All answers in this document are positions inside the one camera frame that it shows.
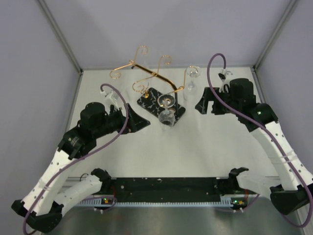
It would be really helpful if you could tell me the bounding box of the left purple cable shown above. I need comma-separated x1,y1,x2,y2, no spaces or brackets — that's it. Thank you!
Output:
22,83,129,235

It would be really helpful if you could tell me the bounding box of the fluted clear champagne glass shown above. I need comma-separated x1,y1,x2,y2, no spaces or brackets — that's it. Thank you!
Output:
142,54,150,69

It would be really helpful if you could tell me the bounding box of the purple cable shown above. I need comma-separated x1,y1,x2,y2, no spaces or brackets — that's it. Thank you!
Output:
22,83,129,235
207,53,313,229

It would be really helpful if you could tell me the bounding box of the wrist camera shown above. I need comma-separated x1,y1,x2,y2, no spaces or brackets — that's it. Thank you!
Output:
100,90,120,111
218,69,233,93

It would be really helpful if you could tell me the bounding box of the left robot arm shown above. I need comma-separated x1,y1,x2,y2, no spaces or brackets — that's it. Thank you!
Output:
11,102,151,233

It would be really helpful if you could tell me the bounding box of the clear glass on right hook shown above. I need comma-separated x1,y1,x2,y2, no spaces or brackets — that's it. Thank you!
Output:
183,65,201,101

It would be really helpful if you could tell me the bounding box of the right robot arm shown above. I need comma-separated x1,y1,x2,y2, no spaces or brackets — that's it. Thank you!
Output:
195,78,313,215

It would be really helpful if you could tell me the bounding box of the black marble rack base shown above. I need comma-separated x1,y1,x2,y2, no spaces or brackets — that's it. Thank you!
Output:
137,88,186,128

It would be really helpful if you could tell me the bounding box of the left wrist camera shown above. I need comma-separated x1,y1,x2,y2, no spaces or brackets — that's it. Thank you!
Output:
100,90,120,111

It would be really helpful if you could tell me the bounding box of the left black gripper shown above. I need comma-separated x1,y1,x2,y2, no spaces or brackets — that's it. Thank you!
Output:
93,103,150,139

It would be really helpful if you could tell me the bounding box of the grey slotted cable duct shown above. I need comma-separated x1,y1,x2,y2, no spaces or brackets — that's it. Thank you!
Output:
78,197,247,208

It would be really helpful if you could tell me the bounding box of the round clear wine glass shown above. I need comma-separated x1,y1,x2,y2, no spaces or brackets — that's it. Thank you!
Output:
157,94,176,130

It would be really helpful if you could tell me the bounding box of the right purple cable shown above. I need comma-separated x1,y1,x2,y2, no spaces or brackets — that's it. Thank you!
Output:
207,53,313,229

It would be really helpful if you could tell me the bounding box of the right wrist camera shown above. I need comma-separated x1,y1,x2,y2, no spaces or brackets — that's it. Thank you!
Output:
218,69,233,93

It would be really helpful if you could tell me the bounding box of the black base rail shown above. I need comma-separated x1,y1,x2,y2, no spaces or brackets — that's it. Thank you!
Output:
96,177,246,203

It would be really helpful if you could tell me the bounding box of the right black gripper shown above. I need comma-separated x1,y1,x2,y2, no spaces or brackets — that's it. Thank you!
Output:
195,87,241,116

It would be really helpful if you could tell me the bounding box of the gold wire glass rack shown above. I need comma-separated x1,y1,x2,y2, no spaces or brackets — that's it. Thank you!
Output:
110,45,200,101

